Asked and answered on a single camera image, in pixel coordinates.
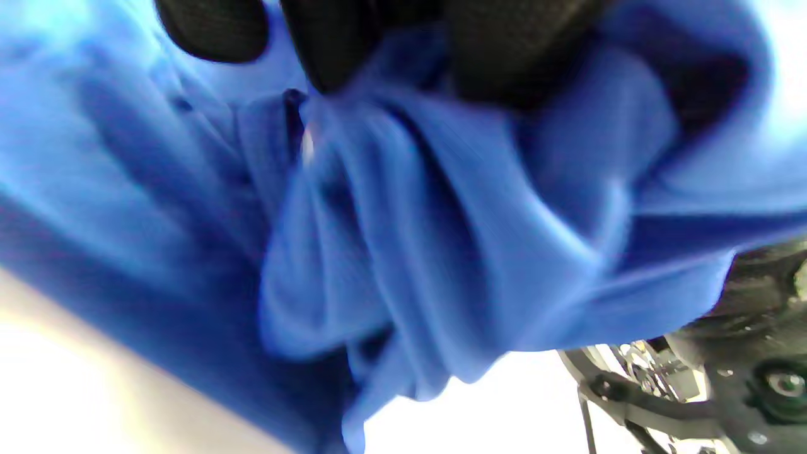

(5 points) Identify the blue clothes shirt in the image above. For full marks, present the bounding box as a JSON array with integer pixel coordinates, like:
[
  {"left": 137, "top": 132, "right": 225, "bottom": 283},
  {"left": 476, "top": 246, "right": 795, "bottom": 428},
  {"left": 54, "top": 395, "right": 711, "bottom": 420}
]
[{"left": 0, "top": 0, "right": 807, "bottom": 454}]

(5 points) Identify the person's left hand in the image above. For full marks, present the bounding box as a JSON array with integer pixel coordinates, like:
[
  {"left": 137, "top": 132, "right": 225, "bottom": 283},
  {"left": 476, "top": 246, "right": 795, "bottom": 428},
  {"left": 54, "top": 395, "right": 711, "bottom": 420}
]
[{"left": 154, "top": 0, "right": 606, "bottom": 108}]

